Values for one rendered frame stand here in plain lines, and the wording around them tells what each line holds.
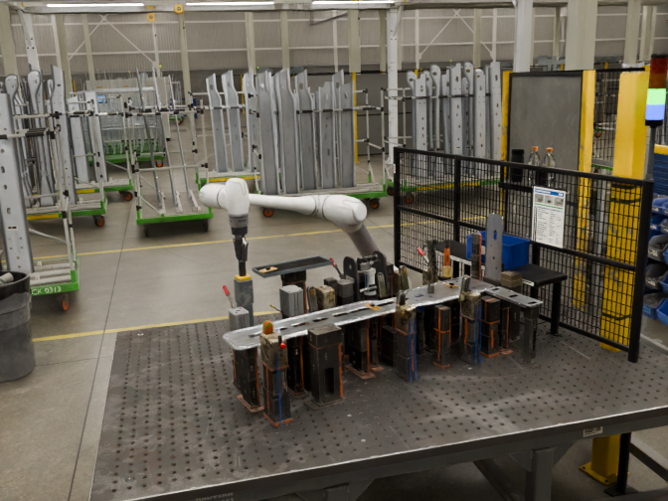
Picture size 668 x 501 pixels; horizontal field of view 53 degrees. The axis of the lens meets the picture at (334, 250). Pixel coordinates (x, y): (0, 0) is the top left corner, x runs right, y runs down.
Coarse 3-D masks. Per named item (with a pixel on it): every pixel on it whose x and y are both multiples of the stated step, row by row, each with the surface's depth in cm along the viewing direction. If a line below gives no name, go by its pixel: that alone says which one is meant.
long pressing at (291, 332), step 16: (416, 288) 330; (448, 288) 329; (480, 288) 327; (352, 304) 311; (416, 304) 309; (432, 304) 310; (288, 320) 294; (304, 320) 293; (336, 320) 292; (352, 320) 292; (224, 336) 279; (240, 336) 278; (256, 336) 278; (288, 336) 277
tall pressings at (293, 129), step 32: (288, 96) 965; (320, 96) 993; (352, 96) 1003; (288, 128) 975; (320, 128) 1001; (352, 128) 1014; (288, 160) 984; (320, 160) 1041; (352, 160) 1024; (288, 192) 992
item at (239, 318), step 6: (234, 312) 289; (240, 312) 289; (246, 312) 289; (234, 318) 288; (240, 318) 288; (246, 318) 289; (234, 324) 289; (240, 324) 288; (246, 324) 290; (234, 330) 290; (234, 354) 297; (234, 360) 297; (234, 366) 298; (234, 372) 300; (234, 378) 301; (234, 384) 301; (240, 390) 296
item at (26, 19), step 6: (18, 12) 1191; (24, 18) 1210; (30, 18) 1247; (24, 24) 1214; (30, 24) 1249; (24, 30) 1225; (30, 30) 1251; (30, 36) 1254; (30, 42) 1250; (30, 48) 1258; (36, 48) 1272; (30, 54) 1261; (36, 54) 1265; (30, 60) 1264; (36, 60) 1266; (36, 66) 1268; (54, 174) 1333
